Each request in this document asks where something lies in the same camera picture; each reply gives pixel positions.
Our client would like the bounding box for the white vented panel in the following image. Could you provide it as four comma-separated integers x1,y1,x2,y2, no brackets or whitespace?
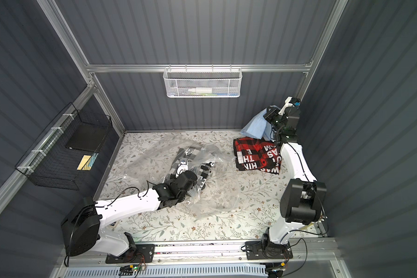
64,263,268,278

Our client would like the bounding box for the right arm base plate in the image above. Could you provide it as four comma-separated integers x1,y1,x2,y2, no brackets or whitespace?
242,241,293,261

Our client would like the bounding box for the black wire basket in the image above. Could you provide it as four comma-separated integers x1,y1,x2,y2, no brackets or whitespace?
16,105,112,191

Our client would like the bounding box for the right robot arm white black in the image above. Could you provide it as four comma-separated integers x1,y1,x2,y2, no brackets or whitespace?
262,105,327,249

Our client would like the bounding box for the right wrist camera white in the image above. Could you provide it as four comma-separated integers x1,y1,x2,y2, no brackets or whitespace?
278,96,301,115

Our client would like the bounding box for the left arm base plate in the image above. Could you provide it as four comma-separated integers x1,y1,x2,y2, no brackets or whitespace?
105,244,155,264

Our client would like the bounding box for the white bottle in basket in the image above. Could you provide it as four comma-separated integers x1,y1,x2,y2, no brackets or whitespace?
188,88,213,96

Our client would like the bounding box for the yellow notepad in basket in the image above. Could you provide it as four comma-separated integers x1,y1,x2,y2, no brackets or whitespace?
76,155,92,171

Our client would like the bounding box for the black white checked shirt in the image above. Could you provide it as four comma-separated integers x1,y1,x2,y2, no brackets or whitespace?
167,147,215,191

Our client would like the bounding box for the black box in basket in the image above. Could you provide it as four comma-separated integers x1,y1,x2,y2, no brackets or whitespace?
65,123,107,152

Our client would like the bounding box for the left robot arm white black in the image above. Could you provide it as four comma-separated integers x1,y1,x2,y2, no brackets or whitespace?
61,170,198,257

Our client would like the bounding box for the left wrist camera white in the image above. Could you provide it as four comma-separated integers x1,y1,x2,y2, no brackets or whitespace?
175,158,188,177

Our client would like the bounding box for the white wire mesh basket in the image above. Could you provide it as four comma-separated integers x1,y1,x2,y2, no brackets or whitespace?
163,69,243,98

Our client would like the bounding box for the light blue shirt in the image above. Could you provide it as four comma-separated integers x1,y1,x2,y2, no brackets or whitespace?
240,108,274,141

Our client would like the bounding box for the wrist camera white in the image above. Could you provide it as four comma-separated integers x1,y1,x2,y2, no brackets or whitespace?
278,96,301,115
175,158,188,177

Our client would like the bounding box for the clear plastic vacuum bag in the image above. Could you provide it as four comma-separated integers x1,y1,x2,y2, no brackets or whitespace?
120,136,240,218

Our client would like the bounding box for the aluminium front rail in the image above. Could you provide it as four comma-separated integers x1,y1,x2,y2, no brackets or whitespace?
68,237,342,267

